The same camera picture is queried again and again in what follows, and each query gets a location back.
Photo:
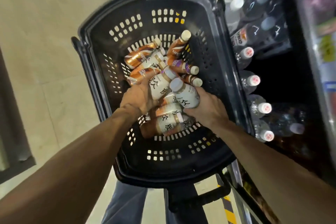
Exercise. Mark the pile of bottles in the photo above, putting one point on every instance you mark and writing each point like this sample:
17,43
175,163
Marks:
141,57

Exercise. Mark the person's right forearm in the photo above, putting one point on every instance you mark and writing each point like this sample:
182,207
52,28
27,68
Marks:
275,174

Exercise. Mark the person's right hand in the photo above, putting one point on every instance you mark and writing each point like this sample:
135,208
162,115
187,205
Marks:
210,112

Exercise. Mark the row of clear water bottles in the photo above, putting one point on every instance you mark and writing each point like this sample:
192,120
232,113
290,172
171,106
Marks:
244,34

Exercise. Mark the black shopping basket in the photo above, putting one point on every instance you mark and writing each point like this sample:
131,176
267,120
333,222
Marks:
170,168

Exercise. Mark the person's left forearm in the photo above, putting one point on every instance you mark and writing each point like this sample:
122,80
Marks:
65,174

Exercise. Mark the person's left hand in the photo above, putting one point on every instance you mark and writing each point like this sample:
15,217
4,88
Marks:
136,95

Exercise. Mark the person's blue trousers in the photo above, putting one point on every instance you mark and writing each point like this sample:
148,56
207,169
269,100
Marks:
126,205

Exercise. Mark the grey display counter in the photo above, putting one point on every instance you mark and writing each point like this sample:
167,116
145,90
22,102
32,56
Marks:
10,126

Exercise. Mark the black metal drinks rack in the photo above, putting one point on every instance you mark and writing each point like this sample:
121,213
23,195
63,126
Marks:
304,21

